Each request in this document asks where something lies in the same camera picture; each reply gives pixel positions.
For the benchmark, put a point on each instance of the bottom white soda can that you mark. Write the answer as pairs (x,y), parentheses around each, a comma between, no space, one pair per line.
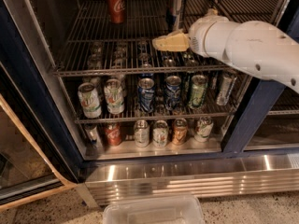
(142,133)

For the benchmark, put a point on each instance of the bottom white green can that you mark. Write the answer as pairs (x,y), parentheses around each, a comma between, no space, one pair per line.
(160,133)

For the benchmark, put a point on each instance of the top wire fridge shelf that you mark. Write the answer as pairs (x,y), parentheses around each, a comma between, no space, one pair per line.
(145,21)

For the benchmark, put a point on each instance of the bottom red coca-cola can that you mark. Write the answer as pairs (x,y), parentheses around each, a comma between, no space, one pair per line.
(113,133)

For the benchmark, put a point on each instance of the white green 7up can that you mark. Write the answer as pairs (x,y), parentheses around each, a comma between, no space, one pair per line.
(114,96)
(89,100)

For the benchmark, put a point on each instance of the middle wire fridge shelf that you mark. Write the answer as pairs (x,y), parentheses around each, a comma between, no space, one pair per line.
(208,109)

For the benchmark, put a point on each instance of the bottom orange soda can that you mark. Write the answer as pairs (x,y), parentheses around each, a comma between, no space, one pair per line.
(180,128)

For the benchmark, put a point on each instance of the silver blue redbull can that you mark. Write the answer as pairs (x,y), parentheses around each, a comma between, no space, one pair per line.
(175,14)

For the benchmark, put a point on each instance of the wire fridge shelf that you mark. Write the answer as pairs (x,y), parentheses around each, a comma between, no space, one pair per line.
(208,109)
(145,21)

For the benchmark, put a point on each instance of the blue pepsi can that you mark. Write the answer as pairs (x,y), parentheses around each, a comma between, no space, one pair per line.
(172,91)
(146,92)

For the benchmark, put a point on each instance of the stainless steel fridge base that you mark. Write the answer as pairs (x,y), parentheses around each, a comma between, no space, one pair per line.
(127,181)

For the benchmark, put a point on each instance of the bottom right white can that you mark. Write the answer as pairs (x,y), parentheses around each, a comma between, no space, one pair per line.
(203,129)

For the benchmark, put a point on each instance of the open glass fridge door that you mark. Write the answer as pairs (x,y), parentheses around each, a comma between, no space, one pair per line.
(27,170)

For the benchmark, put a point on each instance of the bottom redbull can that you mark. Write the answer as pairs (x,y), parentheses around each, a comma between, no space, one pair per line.
(93,135)

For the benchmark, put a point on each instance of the red coca-cola can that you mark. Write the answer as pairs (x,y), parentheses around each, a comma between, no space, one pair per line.
(113,133)
(116,10)

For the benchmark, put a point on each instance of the clear plastic bin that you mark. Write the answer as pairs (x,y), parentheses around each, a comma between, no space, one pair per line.
(180,209)

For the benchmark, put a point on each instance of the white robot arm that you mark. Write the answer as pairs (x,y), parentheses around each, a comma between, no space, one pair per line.
(256,48)

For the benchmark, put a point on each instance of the green soda can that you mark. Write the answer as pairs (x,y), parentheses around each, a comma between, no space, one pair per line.
(197,91)

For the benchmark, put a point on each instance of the silver soda can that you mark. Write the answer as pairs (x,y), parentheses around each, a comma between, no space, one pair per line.
(227,83)

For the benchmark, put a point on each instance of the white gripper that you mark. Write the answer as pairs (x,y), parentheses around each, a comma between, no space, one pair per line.
(199,36)

